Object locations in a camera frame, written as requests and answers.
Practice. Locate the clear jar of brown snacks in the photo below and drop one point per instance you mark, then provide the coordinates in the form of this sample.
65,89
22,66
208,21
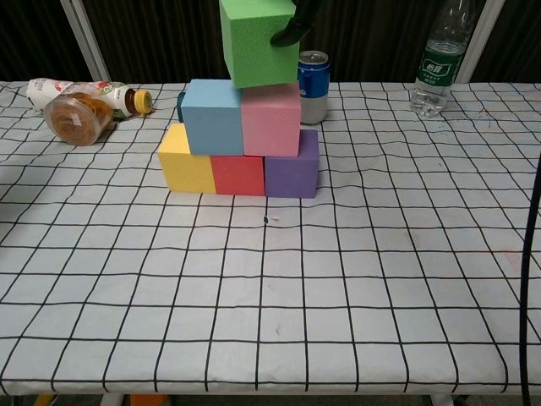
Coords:
76,120

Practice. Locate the white black-grid tablecloth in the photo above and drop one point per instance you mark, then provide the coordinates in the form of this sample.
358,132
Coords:
270,296

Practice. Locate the grey metal partition post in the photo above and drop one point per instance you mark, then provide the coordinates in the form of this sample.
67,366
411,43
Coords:
84,38
479,46

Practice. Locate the white table leg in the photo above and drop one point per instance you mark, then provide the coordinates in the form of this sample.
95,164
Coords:
439,400
113,400

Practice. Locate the white yellow-capped drink bottle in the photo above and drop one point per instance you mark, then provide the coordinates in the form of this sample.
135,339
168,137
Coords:
46,91

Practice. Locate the green foam cube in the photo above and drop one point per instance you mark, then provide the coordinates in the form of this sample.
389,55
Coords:
253,51

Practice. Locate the yellow foam cube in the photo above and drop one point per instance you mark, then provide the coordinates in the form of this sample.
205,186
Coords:
186,173

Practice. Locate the clear green-label water bottle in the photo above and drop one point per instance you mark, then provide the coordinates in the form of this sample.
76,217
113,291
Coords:
435,67

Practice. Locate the light blue foam cube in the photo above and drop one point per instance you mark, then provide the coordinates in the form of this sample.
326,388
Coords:
213,122

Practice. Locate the pink foam cube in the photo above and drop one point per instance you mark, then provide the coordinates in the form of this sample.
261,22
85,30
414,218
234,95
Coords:
270,124

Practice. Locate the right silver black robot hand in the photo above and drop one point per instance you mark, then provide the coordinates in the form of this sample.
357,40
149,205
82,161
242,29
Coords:
302,21

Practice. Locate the dark teal block with holes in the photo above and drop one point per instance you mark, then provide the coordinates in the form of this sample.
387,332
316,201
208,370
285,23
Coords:
181,110

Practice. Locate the dark brown pleated curtain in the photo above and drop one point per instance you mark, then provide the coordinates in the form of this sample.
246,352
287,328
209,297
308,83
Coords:
372,34
29,38
520,42
160,38

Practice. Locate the blue silver soda can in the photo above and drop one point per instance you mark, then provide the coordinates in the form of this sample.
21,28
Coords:
315,91

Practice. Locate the purple foam cube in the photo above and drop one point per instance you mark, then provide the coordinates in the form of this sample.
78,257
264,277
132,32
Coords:
291,173

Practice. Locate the red foam cube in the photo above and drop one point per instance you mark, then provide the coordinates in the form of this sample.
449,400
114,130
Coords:
238,175

